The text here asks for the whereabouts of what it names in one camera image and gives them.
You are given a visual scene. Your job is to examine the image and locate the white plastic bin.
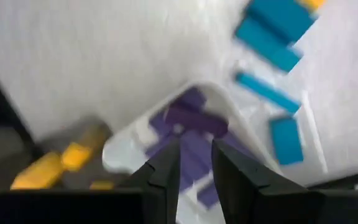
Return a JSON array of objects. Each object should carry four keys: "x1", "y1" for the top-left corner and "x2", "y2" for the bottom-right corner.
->
[{"x1": 101, "y1": 81, "x2": 284, "y2": 224}]

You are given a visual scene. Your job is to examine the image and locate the small yellow wooden block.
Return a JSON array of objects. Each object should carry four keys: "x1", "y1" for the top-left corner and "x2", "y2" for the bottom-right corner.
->
[
  {"x1": 89, "y1": 180, "x2": 115, "y2": 191},
  {"x1": 61, "y1": 141, "x2": 94, "y2": 172},
  {"x1": 296, "y1": 0, "x2": 328, "y2": 10}
]

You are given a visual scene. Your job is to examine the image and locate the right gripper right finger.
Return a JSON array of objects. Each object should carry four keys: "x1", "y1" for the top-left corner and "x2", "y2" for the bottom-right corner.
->
[{"x1": 211, "y1": 138, "x2": 323, "y2": 224}]

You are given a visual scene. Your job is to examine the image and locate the purple wooden block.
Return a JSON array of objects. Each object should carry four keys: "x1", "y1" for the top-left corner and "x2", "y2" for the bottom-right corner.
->
[
  {"x1": 149, "y1": 108, "x2": 173, "y2": 141},
  {"x1": 165, "y1": 102, "x2": 229, "y2": 139},
  {"x1": 178, "y1": 130, "x2": 217, "y2": 190},
  {"x1": 174, "y1": 86, "x2": 208, "y2": 108},
  {"x1": 196, "y1": 182, "x2": 220, "y2": 209}
]

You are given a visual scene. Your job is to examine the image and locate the grey plastic bin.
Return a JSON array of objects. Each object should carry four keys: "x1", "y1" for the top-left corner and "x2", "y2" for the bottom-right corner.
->
[{"x1": 0, "y1": 114, "x2": 114, "y2": 191}]

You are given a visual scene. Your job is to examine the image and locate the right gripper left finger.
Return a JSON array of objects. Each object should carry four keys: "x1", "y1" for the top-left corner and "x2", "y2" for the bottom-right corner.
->
[{"x1": 118, "y1": 136, "x2": 181, "y2": 224}]

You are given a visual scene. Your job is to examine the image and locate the blue wooden block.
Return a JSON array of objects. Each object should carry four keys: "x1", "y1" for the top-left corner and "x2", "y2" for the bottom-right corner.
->
[
  {"x1": 268, "y1": 115, "x2": 305, "y2": 166},
  {"x1": 246, "y1": 0, "x2": 318, "y2": 44},
  {"x1": 234, "y1": 71, "x2": 301, "y2": 114},
  {"x1": 234, "y1": 17, "x2": 303, "y2": 74}
]

